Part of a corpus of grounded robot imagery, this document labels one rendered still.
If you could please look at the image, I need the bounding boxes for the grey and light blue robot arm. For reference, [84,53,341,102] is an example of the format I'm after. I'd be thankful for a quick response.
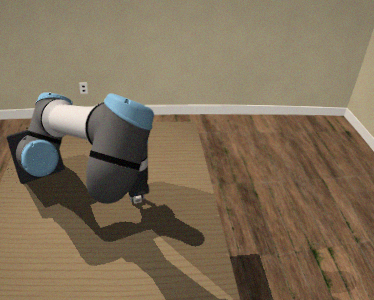
[16,93,154,204]

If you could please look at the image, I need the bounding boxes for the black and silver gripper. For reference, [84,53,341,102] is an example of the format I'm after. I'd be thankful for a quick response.
[128,157,149,202]

